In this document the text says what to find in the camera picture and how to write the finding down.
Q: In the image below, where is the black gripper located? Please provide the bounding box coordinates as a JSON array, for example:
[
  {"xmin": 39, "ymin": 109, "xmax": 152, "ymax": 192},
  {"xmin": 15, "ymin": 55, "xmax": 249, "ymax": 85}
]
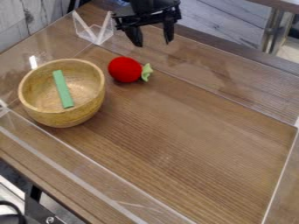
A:
[{"xmin": 112, "ymin": 0, "xmax": 182, "ymax": 47}]

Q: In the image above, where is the green foam stick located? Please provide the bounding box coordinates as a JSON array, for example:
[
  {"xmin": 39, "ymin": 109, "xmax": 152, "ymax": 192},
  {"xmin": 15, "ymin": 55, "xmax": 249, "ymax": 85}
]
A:
[{"xmin": 52, "ymin": 70, "xmax": 75, "ymax": 109}]

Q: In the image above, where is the light wooden bowl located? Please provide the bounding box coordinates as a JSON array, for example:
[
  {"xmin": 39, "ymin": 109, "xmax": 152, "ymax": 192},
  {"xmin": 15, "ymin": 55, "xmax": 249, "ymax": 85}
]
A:
[{"xmin": 18, "ymin": 59, "xmax": 106, "ymax": 128}]

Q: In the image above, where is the red plush strawberry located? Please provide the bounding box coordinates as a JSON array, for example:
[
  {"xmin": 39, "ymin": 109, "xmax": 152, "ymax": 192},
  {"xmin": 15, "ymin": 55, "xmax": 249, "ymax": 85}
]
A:
[{"xmin": 107, "ymin": 57, "xmax": 154, "ymax": 83}]

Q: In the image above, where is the metal table leg background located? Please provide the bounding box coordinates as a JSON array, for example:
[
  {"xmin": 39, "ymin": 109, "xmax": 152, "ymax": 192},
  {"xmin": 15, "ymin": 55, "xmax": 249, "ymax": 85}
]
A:
[{"xmin": 261, "ymin": 9, "xmax": 295, "ymax": 55}]

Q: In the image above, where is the clear acrylic corner bracket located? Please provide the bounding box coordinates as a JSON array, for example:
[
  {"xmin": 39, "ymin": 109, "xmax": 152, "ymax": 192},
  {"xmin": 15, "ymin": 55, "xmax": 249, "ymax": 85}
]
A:
[{"xmin": 71, "ymin": 11, "xmax": 115, "ymax": 46}]

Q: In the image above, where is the clear acrylic tray wall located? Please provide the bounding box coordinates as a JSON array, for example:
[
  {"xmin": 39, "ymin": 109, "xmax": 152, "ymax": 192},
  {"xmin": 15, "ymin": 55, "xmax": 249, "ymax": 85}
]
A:
[{"xmin": 0, "ymin": 101, "xmax": 195, "ymax": 224}]

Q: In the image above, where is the black table frame bracket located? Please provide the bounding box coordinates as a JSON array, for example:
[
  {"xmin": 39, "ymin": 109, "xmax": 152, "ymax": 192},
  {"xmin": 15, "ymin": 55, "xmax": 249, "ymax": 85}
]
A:
[{"xmin": 24, "ymin": 185, "xmax": 66, "ymax": 224}]

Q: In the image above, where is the black cable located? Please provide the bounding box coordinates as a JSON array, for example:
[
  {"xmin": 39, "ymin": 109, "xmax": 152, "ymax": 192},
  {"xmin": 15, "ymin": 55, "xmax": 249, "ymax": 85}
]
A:
[{"xmin": 0, "ymin": 200, "xmax": 27, "ymax": 224}]

